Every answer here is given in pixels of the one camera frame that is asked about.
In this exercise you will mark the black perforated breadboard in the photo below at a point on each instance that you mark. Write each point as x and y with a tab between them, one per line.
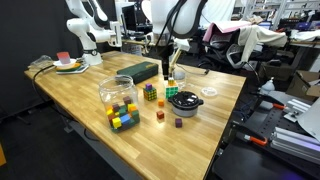
246	160

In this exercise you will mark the beige cloth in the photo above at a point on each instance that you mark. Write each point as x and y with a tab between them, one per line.
263	36

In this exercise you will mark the white spray bottle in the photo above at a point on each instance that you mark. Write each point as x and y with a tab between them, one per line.
267	87

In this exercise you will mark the small Rubik's cube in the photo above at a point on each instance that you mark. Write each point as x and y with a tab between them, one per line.
171	82

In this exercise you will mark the aluminium extrusion bars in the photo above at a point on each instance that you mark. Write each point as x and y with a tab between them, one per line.
293	143

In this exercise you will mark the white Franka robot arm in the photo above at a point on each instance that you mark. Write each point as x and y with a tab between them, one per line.
155	20

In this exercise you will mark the wooden desk lamp grey shade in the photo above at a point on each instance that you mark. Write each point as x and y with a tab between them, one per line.
175	59

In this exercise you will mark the white plate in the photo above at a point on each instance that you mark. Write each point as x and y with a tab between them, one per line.
71	63

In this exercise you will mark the dark green flat case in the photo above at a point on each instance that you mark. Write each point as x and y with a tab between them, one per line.
136	71

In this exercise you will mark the dark monitor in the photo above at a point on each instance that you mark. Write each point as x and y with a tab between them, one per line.
128	16

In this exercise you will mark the flat colourful tray stack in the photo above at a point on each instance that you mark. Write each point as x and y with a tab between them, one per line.
81	69

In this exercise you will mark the big white Rubik's cube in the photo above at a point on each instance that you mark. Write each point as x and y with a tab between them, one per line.
171	92

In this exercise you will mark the dark purple wooden block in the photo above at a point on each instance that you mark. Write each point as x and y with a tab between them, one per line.
178	123

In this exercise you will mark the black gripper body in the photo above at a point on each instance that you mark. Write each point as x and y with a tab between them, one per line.
165	51

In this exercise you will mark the grey pot with black lid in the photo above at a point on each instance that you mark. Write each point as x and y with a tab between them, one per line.
185	100

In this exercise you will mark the white idle robot arm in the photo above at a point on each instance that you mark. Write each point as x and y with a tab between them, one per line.
88	28

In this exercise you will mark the black curtain screen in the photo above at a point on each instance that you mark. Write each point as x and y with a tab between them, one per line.
33	33

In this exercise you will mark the crumpled clear plastic bag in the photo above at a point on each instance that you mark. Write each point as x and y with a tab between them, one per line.
40	62

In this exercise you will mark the black office chair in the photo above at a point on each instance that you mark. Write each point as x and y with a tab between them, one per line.
220	55

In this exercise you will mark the clear jar of coloured blocks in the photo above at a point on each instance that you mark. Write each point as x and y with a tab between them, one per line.
118	96

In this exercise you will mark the clear glass dish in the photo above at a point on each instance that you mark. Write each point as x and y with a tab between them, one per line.
209	91

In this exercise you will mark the red cup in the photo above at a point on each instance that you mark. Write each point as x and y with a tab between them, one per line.
63	57

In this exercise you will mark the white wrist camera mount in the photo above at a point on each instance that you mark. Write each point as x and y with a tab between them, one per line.
182	44

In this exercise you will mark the open cardboard box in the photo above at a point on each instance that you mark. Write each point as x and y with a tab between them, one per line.
303	85

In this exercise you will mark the pink cloth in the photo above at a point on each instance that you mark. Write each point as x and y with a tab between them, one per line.
226	27

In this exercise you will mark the orange wooden block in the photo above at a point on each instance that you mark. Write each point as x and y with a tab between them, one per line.
161	102

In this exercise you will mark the red-brown wooden block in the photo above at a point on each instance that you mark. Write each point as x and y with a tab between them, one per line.
160	115

